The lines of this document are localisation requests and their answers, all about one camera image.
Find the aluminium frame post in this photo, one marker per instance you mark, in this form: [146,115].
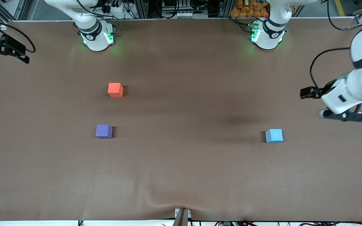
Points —
[224,8]
[142,9]

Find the orange bags heap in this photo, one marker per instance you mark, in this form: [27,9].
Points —
[247,9]

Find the white table corner bracket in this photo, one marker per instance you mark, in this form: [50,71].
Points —
[3,27]

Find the white power strip with plugs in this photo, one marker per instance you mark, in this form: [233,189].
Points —
[115,8]

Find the light blue foam block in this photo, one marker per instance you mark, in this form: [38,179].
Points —
[274,136]

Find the brown table mat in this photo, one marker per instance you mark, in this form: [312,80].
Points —
[200,157]

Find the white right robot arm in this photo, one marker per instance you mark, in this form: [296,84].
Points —
[94,40]

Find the white connector block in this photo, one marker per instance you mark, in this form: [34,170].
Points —
[184,14]

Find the orange foam block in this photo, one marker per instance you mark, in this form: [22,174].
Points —
[115,90]

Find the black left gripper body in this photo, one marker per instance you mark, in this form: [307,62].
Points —
[318,92]

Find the purple foam block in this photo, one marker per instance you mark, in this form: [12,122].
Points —
[103,131]

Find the black electronics box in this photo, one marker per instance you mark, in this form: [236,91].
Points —
[171,3]

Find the green terminal connector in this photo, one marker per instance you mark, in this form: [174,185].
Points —
[226,223]

